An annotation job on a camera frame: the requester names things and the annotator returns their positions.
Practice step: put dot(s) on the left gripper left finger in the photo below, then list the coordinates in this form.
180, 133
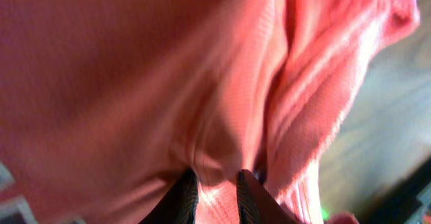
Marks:
178, 205

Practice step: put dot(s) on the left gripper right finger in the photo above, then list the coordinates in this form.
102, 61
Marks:
256, 205

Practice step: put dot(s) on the red t-shirt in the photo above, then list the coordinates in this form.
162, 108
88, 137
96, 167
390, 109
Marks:
106, 103

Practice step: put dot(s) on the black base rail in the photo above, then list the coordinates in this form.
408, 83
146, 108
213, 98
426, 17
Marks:
389, 192

